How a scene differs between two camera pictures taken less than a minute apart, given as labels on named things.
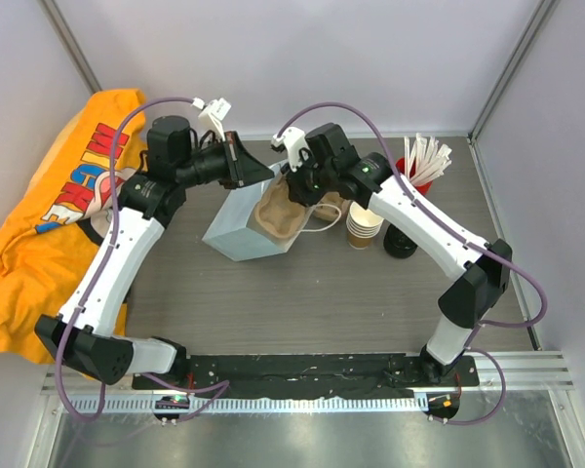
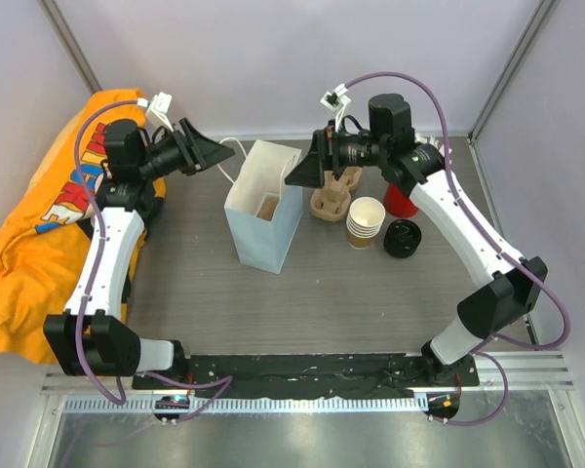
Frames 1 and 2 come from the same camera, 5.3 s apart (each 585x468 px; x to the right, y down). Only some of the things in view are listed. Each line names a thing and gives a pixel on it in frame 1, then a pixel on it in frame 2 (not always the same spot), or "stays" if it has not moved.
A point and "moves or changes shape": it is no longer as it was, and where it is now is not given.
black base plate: [206, 374] stays
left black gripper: [241, 166] → [197, 152]
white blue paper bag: [235, 231] moves or changes shape
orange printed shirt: [35, 256] stays
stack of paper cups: [362, 226] stays
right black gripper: [297, 192] → [310, 172]
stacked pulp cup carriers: [331, 207] stays
